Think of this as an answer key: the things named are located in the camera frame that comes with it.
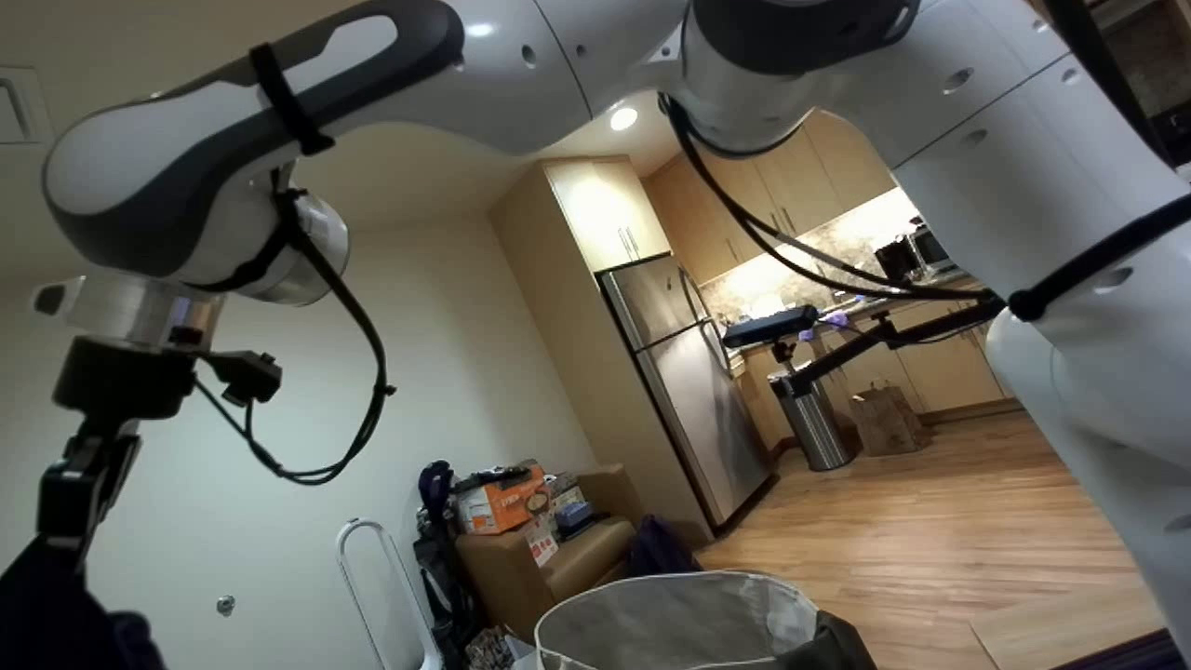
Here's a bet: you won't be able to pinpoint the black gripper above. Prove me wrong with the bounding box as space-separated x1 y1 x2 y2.
36 338 194 555

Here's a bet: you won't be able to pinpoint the dark navy blue cloth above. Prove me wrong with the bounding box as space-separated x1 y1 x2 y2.
0 542 169 670

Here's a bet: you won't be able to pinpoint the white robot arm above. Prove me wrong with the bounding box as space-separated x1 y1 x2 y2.
42 0 1191 631

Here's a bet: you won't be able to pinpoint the grey fabric laundry basket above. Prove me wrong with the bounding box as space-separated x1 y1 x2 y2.
534 570 880 670

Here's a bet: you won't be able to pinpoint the orange box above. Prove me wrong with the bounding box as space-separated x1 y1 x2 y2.
453 463 547 538

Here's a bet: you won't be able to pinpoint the brown cardboard box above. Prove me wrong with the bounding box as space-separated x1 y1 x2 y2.
453 466 645 636

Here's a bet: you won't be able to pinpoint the stainless steel refrigerator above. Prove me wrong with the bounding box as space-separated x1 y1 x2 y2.
599 259 773 533

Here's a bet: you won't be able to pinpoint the wooden kitchen cabinets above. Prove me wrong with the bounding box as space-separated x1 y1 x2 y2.
551 113 895 280

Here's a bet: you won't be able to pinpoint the silver trash can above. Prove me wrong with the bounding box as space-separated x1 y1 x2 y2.
772 374 851 475

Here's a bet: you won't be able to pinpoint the brown paper bag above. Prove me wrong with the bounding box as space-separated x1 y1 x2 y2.
851 388 927 456

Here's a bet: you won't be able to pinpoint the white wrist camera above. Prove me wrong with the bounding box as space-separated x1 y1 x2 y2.
31 272 225 350

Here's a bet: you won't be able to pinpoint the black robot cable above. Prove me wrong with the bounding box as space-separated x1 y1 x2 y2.
191 172 397 491

